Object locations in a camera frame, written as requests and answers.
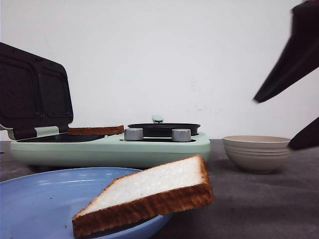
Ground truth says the blue plastic plate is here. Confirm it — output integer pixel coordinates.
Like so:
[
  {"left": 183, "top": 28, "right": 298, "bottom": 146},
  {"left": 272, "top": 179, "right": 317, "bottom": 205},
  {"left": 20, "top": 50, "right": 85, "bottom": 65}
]
[{"left": 0, "top": 167, "right": 172, "bottom": 239}]

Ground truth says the mint green breakfast maker base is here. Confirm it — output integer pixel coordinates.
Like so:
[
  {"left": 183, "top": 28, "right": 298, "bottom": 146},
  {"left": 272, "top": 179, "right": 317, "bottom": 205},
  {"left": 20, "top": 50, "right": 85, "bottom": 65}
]
[{"left": 10, "top": 132, "right": 211, "bottom": 168}]

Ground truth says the white bread slice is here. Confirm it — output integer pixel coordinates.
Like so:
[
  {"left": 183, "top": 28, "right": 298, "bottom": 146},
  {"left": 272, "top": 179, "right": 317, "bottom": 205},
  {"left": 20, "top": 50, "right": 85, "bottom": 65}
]
[
  {"left": 72, "top": 155, "right": 214, "bottom": 239},
  {"left": 68, "top": 125, "right": 124, "bottom": 135}
]

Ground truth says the left silver control knob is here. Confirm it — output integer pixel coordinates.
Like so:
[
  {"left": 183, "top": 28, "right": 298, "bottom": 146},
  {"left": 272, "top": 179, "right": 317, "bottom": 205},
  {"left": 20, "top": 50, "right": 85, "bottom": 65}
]
[{"left": 124, "top": 128, "right": 144, "bottom": 141}]

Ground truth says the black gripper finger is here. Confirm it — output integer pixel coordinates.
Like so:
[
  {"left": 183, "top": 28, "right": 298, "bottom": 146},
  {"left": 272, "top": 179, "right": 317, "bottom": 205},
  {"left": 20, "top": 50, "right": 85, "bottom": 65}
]
[
  {"left": 289, "top": 121, "right": 319, "bottom": 150},
  {"left": 254, "top": 0, "right": 319, "bottom": 103}
]

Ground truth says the silver control knob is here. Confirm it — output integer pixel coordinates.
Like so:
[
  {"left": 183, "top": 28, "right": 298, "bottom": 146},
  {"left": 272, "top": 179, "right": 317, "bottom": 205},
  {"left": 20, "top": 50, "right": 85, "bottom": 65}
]
[
  {"left": 171, "top": 128, "right": 191, "bottom": 142},
  {"left": 124, "top": 128, "right": 144, "bottom": 141}
]

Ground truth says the beige ribbed bowl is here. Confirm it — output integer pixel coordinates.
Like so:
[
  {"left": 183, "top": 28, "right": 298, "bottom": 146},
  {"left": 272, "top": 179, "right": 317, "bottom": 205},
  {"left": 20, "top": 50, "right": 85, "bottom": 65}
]
[{"left": 222, "top": 135, "right": 291, "bottom": 173}]

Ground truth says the right silver control knob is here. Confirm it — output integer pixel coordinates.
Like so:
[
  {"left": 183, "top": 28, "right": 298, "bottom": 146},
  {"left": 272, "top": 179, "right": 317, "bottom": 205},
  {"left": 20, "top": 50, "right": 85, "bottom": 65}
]
[{"left": 171, "top": 128, "right": 191, "bottom": 142}]

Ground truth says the black round frying pan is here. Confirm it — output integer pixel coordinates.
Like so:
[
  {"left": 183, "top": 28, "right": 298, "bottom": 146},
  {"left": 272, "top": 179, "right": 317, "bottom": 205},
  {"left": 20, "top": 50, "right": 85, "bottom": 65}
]
[{"left": 128, "top": 115, "right": 201, "bottom": 137}]

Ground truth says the breakfast maker hinged lid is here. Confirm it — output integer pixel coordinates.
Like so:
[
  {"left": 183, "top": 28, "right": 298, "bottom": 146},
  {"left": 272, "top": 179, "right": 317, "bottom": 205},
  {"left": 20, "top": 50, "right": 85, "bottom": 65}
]
[{"left": 0, "top": 43, "right": 73, "bottom": 140}]

